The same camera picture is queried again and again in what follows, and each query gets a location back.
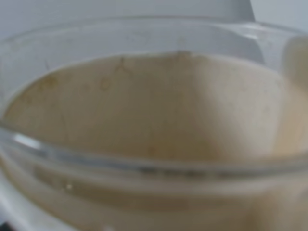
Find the clear cup with blue sleeve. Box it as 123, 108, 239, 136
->
0, 16, 308, 231

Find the teal plastic cup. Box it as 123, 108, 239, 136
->
282, 35, 308, 91

